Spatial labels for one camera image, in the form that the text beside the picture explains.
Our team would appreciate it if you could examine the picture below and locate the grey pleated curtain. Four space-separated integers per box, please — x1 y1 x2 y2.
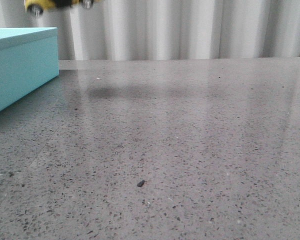
0 0 300 61

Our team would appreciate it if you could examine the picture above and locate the turquoise blue storage box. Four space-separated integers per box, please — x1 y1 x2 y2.
0 27 59 111

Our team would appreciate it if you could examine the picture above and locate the small black debris piece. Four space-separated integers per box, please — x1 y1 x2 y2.
137 179 145 187

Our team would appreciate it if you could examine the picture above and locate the yellow toy beetle car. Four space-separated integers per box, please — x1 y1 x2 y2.
23 0 99 17

